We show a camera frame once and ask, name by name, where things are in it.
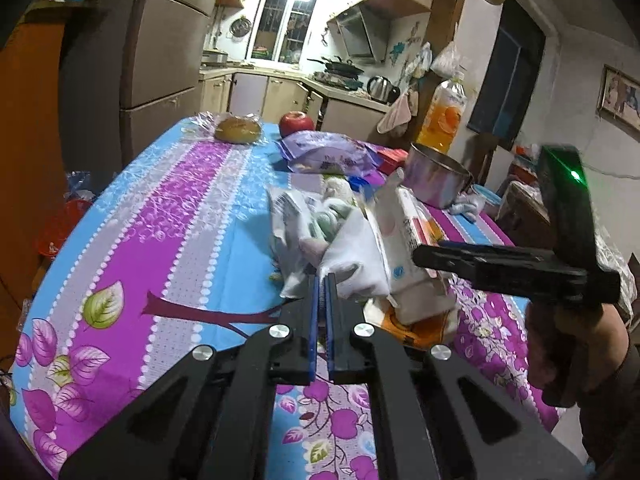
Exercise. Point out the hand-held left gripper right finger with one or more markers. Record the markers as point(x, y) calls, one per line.
point(331, 320)

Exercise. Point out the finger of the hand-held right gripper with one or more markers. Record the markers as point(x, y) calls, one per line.
point(475, 265)

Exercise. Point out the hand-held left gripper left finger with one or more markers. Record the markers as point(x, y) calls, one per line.
point(314, 320)

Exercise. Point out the white wipes packet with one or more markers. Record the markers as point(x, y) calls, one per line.
point(405, 240)

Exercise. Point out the orange white packet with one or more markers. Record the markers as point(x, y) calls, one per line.
point(420, 327)

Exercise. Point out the person's right forearm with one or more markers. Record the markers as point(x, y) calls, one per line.
point(610, 425)

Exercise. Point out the person's right hand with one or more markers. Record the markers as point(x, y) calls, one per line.
point(600, 335)

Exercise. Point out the wooden dining table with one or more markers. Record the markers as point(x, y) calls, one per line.
point(525, 210)

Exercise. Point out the red plastic basin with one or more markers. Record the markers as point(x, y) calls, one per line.
point(525, 172)

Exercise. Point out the grey cloth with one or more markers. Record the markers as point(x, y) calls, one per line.
point(467, 205)

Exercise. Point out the white satin cloth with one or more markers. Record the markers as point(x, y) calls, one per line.
point(607, 255)

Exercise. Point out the steel pot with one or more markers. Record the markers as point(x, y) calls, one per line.
point(435, 175)

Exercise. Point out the crumpled white green wrapper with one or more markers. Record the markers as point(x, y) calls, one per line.
point(290, 220)

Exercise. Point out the dark room window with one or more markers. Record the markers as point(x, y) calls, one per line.
point(507, 90)

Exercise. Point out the white fuzzy ball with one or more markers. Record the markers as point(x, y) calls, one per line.
point(335, 190)

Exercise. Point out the red box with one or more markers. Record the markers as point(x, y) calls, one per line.
point(392, 159)

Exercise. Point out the orange juice bottle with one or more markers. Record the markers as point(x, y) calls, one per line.
point(445, 115)

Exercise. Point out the purple snack bag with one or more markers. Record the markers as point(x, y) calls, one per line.
point(325, 155)

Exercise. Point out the pink hanging towel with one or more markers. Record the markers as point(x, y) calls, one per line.
point(400, 112)

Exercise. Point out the white hanging plastic bag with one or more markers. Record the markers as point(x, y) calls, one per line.
point(447, 60)

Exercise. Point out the red apple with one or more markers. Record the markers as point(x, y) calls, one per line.
point(296, 122)

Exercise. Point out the steel kettle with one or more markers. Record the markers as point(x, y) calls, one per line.
point(380, 87)

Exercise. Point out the bread in plastic bag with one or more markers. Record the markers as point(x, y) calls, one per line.
point(237, 129)

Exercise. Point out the beige kitchen base cabinets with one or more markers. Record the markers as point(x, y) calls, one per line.
point(270, 95)

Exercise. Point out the black frying pan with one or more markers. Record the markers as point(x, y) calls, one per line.
point(340, 66)

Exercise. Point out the steel range hood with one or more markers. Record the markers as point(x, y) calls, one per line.
point(357, 35)

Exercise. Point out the red plastic basket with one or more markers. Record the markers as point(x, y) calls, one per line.
point(62, 227)

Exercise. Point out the kitchen window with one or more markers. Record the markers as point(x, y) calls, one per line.
point(285, 20)

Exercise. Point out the hanging metal strainer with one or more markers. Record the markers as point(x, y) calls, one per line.
point(241, 27)

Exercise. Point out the beige refrigerator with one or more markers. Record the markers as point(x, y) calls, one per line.
point(160, 50)

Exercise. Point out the orange wooden cupboard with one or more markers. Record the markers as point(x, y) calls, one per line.
point(25, 135)

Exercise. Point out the framed wall picture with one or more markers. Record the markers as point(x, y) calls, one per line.
point(620, 95)

